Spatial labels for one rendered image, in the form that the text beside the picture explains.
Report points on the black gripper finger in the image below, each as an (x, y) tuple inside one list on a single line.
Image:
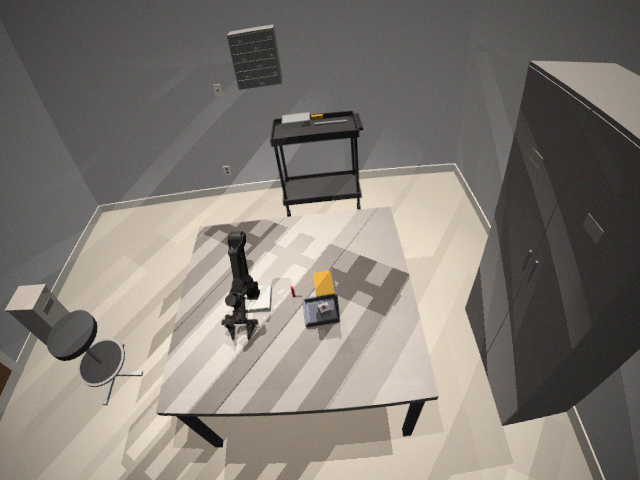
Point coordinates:
[(250, 329), (231, 330)]

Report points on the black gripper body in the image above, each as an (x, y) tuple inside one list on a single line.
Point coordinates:
[(239, 315)]

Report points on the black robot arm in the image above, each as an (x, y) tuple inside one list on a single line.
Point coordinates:
[(242, 283)]

